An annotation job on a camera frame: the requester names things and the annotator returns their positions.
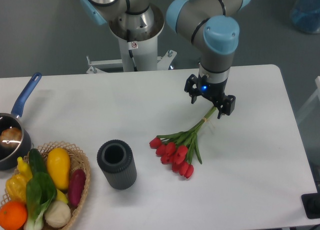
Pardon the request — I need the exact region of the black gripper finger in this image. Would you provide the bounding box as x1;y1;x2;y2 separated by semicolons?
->
184;74;202;104
213;94;236;119

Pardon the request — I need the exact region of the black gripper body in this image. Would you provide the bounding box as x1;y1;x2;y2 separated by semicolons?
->
196;76;227;102

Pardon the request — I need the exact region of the red tulip bouquet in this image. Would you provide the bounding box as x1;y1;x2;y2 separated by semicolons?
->
149;107;216;179

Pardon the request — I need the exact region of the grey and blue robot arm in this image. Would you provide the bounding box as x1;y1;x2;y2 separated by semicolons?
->
80;0;250;115

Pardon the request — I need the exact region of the dark grey ribbed vase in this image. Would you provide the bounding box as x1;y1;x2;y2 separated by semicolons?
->
97;140;137;190

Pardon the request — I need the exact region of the blue translucent container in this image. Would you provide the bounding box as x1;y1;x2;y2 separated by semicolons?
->
290;0;320;34

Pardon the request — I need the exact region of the black device at edge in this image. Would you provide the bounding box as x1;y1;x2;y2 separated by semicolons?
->
301;193;320;219

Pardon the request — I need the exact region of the purple eggplant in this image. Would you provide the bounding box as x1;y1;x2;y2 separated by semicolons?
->
67;169;86;207

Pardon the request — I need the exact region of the yellow squash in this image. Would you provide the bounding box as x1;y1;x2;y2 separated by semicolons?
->
46;148;71;191

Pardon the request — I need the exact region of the yellow banana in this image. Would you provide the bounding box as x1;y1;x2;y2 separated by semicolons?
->
55;189;69;204

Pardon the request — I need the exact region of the green cucumber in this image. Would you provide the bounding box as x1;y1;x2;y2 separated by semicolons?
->
28;148;48;175

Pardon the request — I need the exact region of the green bok choy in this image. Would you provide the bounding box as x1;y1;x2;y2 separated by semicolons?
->
23;172;57;230

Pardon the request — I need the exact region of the beige garlic bulb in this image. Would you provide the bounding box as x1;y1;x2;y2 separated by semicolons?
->
44;201;71;228

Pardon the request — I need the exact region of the small yellow pepper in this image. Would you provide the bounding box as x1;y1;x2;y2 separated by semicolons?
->
17;157;33;181

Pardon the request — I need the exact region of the brown bread roll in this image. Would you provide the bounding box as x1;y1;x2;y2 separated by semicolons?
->
0;127;22;149

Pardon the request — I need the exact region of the yellow bell pepper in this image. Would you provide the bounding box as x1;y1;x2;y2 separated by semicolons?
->
5;174;27;204

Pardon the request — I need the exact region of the orange fruit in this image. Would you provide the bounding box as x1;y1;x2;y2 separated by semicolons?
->
0;201;28;230

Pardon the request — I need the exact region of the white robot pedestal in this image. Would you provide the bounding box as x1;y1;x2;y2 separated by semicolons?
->
86;4;178;74

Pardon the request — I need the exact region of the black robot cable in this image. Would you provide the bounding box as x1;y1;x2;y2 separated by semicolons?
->
126;29;138;72

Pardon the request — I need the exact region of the blue handled saucepan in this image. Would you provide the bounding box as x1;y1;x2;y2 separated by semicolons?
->
0;72;42;171

